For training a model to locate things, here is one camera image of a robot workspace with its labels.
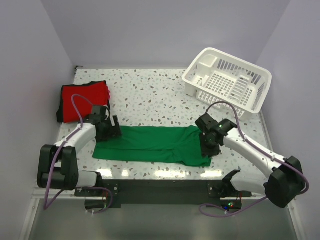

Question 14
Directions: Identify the purple cable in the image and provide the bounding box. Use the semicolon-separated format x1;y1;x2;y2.
43;94;115;215
199;101;311;216

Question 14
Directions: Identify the aluminium frame rail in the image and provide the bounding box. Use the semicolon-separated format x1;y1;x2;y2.
31;187;296;208

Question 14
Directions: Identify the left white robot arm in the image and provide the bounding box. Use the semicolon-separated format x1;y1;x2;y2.
37;105;122;196

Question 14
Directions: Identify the red folded t-shirt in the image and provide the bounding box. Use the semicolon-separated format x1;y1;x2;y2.
61;81;110;123

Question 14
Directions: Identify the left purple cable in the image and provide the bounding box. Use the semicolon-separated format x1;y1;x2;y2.
43;94;115;215

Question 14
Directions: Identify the pink folded t-shirt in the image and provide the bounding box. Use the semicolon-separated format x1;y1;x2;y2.
106;86;111;102

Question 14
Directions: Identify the white plastic basket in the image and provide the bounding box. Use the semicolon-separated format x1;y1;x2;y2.
182;47;272;121

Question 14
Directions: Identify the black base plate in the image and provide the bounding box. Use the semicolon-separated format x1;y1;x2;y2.
74;178;252;214

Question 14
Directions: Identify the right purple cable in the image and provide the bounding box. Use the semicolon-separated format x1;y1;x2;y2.
199;101;311;216

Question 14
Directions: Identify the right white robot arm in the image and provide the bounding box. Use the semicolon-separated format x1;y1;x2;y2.
195;113;307;208

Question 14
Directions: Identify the green t-shirt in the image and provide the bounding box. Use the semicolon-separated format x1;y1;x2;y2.
92;125;212;167

